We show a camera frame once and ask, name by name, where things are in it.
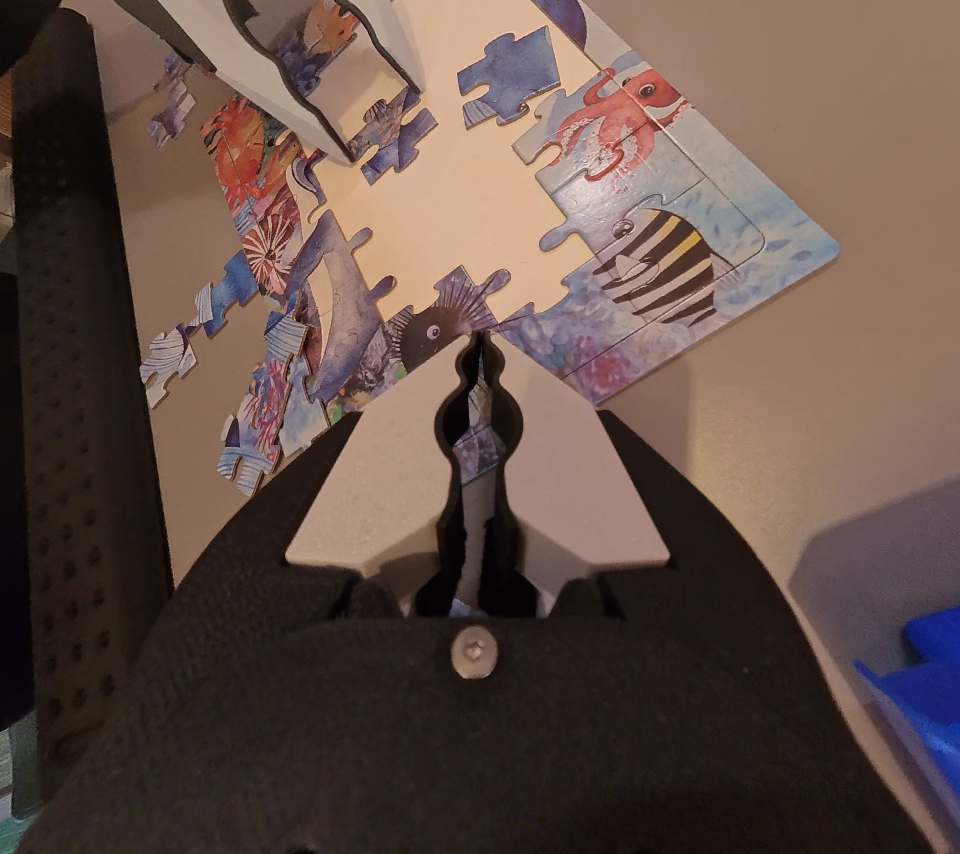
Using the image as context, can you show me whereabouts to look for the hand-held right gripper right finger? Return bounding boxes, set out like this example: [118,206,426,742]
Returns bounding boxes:
[482,331,672,619]

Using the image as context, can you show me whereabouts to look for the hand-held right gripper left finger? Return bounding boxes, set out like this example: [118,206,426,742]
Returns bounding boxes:
[283,331,483,619]

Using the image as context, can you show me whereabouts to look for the orange fish puzzle piece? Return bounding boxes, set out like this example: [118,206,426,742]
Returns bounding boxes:
[303,0,361,56]

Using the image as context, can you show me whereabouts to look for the blue purple puzzle piece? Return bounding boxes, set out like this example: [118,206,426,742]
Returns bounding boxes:
[146,55,196,150]

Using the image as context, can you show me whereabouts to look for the joined striped coral puzzle pieces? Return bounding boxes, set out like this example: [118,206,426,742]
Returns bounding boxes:
[216,310,312,499]

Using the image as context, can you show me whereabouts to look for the purple coral puzzle piece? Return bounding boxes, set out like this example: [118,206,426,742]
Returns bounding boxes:
[348,102,440,188]

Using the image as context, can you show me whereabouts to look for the black urchin half puzzle piece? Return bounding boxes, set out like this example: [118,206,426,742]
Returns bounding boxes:
[390,269,500,375]

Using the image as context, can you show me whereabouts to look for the ocean jigsaw puzzle board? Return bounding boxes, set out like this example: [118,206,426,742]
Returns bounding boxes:
[198,0,839,488]

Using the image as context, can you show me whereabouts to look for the small blue puzzle piece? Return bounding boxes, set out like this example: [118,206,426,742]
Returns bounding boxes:
[193,250,256,339]

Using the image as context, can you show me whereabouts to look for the white blue striped puzzle piece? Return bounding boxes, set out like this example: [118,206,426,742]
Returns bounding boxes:
[140,325,198,410]

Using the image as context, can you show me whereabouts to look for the blue plastic bin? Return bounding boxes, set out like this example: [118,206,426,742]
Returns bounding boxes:
[855,606,960,854]

